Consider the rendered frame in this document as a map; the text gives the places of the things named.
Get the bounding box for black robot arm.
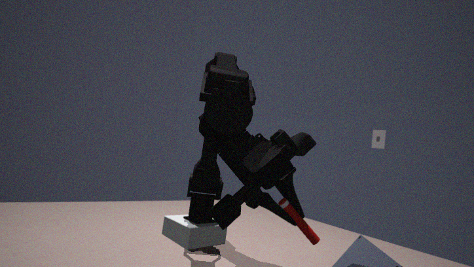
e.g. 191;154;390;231
183;52;297;224

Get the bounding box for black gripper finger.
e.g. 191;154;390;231
275;167;305;218
246;192;297;226

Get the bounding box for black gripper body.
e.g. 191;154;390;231
211;131;316;230

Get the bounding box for dark red cylindrical peg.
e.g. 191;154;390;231
278;198;319;245

